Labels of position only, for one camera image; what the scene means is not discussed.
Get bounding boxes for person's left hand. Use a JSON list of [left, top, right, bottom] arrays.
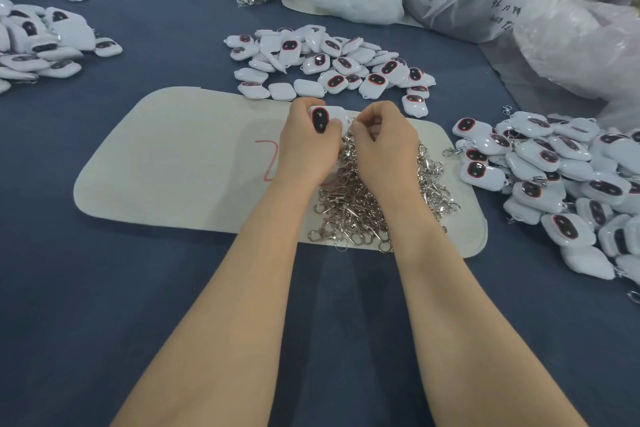
[[275, 97, 344, 197]]

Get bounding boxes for person's right hand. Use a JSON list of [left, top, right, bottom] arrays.
[[348, 99, 425, 211]]

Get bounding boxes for white fob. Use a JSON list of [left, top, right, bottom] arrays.
[[308, 105, 353, 137]]

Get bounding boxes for pile of metal clasps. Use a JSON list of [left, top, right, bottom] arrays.
[[308, 133, 462, 254]]

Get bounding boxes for pile of finished fobs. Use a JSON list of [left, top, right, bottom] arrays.
[[443, 109, 640, 303]]

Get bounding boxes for person's left forearm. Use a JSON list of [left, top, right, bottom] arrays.
[[112, 189, 323, 427]]

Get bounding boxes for person's right forearm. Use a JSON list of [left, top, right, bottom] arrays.
[[394, 195, 589, 427]]

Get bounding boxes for thin red thread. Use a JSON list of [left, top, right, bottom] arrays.
[[254, 138, 281, 183]]

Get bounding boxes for cream felt work mat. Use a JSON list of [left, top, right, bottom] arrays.
[[74, 86, 489, 259]]

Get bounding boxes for crumpled clear plastic bag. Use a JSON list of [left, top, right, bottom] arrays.
[[514, 0, 640, 131]]

